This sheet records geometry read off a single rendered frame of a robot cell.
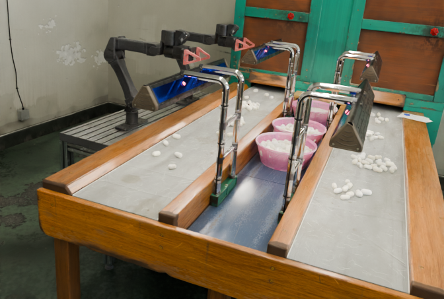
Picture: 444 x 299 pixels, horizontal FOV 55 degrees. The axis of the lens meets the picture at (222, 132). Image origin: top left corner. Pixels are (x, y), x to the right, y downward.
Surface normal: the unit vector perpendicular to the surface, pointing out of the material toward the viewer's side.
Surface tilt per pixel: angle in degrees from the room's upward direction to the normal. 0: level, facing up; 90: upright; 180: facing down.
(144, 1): 90
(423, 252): 0
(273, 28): 90
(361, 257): 0
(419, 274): 0
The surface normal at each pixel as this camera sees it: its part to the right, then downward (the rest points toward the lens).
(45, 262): 0.08, -0.94
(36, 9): 0.91, 0.21
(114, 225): -0.36, 0.28
